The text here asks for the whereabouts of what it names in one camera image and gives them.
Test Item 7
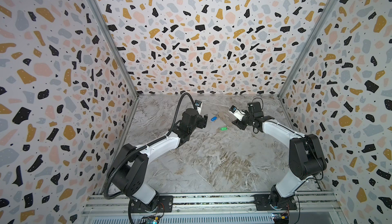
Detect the translucent keyring tag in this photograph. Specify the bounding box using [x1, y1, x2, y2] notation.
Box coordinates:
[217, 112, 235, 124]

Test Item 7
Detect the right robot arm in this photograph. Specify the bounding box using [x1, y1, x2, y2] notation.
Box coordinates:
[229, 101, 327, 210]

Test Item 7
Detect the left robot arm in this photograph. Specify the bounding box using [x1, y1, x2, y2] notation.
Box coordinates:
[103, 107, 208, 211]

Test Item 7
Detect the right electronics board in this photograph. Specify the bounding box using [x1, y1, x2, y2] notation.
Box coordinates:
[272, 213, 290, 224]

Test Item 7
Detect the electronics board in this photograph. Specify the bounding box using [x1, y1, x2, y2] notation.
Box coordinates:
[272, 213, 290, 224]
[143, 216, 160, 224]

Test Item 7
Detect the left electronics board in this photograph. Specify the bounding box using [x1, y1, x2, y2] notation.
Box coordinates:
[143, 216, 160, 224]

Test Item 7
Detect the right corner aluminium profile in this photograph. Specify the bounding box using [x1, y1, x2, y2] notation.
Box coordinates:
[278, 0, 339, 101]

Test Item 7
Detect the corner aluminium profile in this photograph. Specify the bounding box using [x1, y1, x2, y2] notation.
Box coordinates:
[86, 0, 138, 99]
[278, 0, 339, 101]

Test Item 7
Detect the left corner aluminium profile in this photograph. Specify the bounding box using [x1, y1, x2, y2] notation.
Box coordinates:
[86, 0, 138, 99]

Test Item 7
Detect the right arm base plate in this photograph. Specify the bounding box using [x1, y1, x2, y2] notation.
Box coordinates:
[254, 193, 298, 211]

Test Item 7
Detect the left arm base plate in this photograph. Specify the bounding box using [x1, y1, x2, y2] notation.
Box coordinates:
[128, 195, 174, 214]

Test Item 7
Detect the aluminium mounting rail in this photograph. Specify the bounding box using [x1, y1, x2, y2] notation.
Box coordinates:
[80, 191, 347, 224]

